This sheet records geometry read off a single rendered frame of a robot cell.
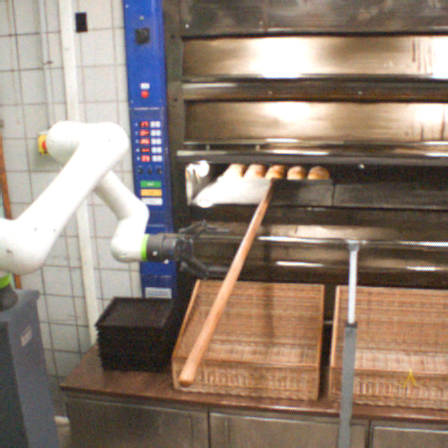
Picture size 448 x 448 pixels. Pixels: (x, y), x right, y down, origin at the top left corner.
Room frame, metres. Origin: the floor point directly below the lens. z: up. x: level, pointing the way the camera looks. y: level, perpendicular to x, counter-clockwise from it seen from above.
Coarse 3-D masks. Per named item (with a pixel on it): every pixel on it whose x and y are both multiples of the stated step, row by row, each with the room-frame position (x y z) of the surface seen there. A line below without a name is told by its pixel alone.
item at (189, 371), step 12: (264, 204) 2.39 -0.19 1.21; (252, 228) 2.07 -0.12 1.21; (240, 252) 1.83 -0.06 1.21; (240, 264) 1.74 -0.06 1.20; (228, 276) 1.63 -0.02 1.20; (228, 288) 1.55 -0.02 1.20; (216, 300) 1.47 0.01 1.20; (216, 312) 1.40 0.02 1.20; (204, 324) 1.34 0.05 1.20; (216, 324) 1.36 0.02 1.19; (204, 336) 1.27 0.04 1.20; (204, 348) 1.23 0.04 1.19; (192, 360) 1.16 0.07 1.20; (192, 372) 1.12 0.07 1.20; (180, 384) 1.09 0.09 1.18
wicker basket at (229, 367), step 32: (256, 288) 2.41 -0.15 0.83; (288, 288) 2.38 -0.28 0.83; (320, 288) 2.35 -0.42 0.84; (192, 320) 2.31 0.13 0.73; (224, 320) 2.40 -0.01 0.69; (256, 320) 2.37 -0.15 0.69; (288, 320) 2.34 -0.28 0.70; (320, 320) 2.14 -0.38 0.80; (224, 352) 2.29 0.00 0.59; (256, 352) 2.28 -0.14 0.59; (288, 352) 2.27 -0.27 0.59; (320, 352) 2.17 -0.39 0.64; (192, 384) 2.00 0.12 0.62; (224, 384) 1.97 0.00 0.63; (256, 384) 2.03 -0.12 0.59; (288, 384) 2.01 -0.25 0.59
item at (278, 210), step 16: (192, 208) 2.51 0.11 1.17; (208, 208) 2.49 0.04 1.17; (224, 208) 2.48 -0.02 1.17; (240, 208) 2.46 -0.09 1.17; (256, 208) 2.45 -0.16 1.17; (272, 208) 2.43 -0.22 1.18; (288, 208) 2.42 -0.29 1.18; (304, 208) 2.41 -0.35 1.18; (320, 208) 2.40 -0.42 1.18; (336, 208) 2.39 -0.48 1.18; (352, 208) 2.38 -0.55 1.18; (368, 208) 2.37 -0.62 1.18; (384, 208) 2.37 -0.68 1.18; (400, 208) 2.36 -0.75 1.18; (416, 208) 2.35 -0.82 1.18
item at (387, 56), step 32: (320, 32) 2.43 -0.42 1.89; (352, 32) 2.40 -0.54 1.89; (384, 32) 2.37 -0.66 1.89; (416, 32) 2.34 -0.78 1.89; (192, 64) 2.49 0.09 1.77; (224, 64) 2.47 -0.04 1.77; (256, 64) 2.44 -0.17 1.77; (288, 64) 2.41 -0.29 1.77; (320, 64) 2.38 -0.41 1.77; (352, 64) 2.36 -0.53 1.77; (384, 64) 2.33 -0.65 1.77; (416, 64) 2.30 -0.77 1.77
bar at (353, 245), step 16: (208, 240) 2.11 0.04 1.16; (224, 240) 2.09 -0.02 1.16; (240, 240) 2.08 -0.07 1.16; (256, 240) 2.07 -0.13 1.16; (272, 240) 2.06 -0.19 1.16; (288, 240) 2.04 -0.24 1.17; (304, 240) 2.03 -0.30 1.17; (320, 240) 2.02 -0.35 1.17; (336, 240) 2.01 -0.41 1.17; (352, 240) 2.00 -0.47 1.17; (368, 240) 1.99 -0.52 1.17; (384, 240) 1.98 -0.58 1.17; (352, 256) 1.97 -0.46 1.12; (352, 272) 1.93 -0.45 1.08; (352, 288) 1.89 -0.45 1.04; (352, 304) 1.85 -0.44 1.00; (352, 320) 1.80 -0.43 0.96; (352, 336) 1.77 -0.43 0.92; (352, 352) 1.77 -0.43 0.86; (352, 368) 1.77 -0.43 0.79; (352, 384) 1.77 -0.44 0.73; (352, 400) 1.77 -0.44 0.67
